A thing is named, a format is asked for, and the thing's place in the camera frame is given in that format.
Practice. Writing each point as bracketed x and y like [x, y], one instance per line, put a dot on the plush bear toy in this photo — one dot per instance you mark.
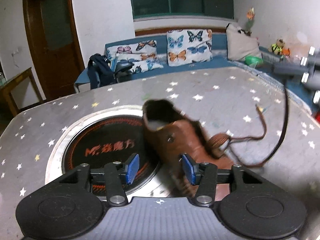
[277, 47]

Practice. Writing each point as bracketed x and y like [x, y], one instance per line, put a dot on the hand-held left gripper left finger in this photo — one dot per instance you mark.
[131, 168]

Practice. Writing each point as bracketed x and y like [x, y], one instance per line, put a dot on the clear plastic box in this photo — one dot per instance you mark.
[297, 47]

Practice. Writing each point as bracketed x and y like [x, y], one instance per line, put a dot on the orange plush toy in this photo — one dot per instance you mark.
[286, 51]

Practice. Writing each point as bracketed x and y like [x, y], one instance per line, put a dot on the blue sofa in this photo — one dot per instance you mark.
[220, 41]

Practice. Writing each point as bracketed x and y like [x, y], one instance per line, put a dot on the butterfly print cushion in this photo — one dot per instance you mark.
[187, 47]
[135, 55]

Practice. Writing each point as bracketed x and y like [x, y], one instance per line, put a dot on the beige cushion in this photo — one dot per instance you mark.
[241, 45]

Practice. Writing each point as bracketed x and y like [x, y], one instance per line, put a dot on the brown wooden door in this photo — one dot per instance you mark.
[55, 42]

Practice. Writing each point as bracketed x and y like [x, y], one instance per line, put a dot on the red stool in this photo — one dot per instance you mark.
[317, 116]

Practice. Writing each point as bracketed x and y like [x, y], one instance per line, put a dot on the brown leather shoe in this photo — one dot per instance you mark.
[180, 135]

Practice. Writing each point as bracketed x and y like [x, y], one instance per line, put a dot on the wooden side table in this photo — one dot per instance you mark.
[20, 76]

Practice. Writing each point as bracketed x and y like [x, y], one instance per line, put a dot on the orange paper flower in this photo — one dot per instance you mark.
[250, 13]

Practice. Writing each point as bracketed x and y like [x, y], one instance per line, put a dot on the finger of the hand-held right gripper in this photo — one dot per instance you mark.
[311, 81]
[310, 57]

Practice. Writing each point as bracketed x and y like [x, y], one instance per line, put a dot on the brown shoelace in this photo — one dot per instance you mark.
[221, 141]

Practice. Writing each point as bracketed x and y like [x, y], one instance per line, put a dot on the dark blue backpack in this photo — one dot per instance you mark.
[102, 72]

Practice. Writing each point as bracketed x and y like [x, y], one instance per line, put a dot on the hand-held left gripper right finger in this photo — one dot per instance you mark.
[188, 170]

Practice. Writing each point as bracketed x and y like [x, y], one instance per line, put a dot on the grey star-print tablecloth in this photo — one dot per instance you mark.
[225, 92]

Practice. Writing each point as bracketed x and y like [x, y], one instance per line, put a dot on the round built-in induction cooktop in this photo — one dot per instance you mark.
[82, 140]

